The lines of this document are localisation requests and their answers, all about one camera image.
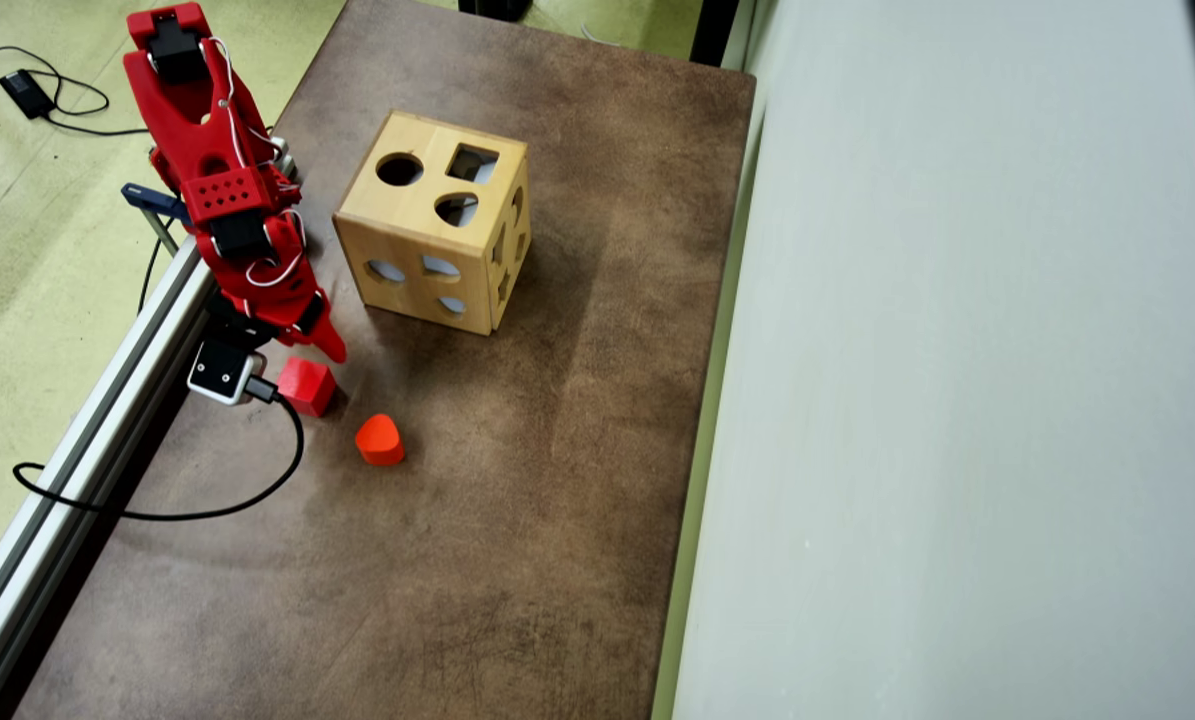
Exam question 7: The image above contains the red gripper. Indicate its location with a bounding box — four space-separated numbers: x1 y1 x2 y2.
205 245 349 365

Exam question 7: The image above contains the red cube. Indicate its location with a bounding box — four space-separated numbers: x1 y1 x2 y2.
277 356 338 418

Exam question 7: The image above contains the wooden shape sorter box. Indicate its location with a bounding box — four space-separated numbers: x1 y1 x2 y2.
333 110 533 337

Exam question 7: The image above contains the orange rounded triangle block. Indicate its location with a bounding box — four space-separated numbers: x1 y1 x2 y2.
355 413 406 467

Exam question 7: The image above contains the blue clamp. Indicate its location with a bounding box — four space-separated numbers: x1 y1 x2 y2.
122 182 193 256

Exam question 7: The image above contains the black furniture foot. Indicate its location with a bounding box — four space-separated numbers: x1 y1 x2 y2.
457 0 535 23

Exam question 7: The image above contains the black power adapter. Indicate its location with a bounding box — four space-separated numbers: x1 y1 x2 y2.
0 68 58 121

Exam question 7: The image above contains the black camera cable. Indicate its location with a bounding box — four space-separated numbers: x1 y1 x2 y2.
12 376 307 523

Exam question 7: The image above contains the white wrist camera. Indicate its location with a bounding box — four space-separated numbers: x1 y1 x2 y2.
187 338 268 407

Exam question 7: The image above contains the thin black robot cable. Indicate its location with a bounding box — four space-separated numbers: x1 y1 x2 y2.
137 238 163 313

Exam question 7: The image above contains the aluminium profile rail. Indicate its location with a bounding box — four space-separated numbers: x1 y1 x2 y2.
0 235 248 720

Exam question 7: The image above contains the black adapter cable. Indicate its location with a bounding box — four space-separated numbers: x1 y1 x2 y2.
0 45 153 138

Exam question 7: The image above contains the dark post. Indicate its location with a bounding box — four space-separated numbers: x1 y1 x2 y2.
690 0 740 69

